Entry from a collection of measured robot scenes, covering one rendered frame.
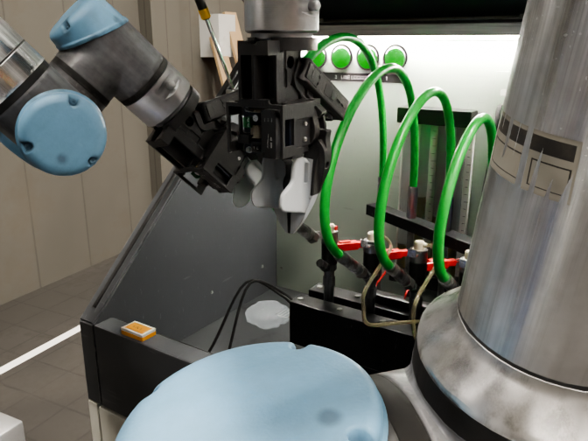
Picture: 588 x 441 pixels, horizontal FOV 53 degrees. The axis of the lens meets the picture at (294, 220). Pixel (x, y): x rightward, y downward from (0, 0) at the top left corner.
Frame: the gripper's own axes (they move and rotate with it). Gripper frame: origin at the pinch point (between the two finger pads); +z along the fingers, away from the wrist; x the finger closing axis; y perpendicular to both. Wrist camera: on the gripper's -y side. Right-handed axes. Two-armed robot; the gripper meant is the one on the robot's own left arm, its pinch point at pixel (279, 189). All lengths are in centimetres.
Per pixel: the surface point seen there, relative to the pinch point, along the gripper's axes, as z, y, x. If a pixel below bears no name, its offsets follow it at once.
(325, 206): 2.8, 1.1, 7.7
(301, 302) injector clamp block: 22.0, 7.3, -10.6
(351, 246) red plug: 21.4, -4.1, -4.3
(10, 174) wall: 26, -45, -280
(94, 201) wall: 81, -67, -305
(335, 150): -0.8, -5.6, 8.6
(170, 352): 7.4, 25.0, -16.7
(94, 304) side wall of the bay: 0.5, 22.6, -34.9
